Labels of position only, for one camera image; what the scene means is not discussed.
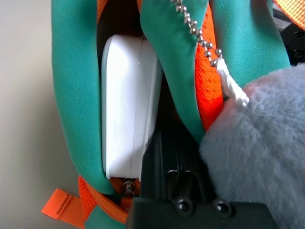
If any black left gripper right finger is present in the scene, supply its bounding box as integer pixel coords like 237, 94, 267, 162
166, 140, 215, 200

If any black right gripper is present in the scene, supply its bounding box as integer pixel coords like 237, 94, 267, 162
279, 21, 305, 67

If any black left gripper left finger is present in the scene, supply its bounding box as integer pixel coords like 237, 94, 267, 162
141, 130, 182, 199

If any white plastic pencil case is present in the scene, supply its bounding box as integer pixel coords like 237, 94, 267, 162
101, 34, 164, 180

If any teal and orange backpack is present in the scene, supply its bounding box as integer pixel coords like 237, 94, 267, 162
40, 0, 305, 229

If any grey plush dolphin keychain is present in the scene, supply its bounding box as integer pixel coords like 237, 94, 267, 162
198, 58, 305, 229

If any silver ball chain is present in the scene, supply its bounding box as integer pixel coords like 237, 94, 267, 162
170, 0, 224, 68

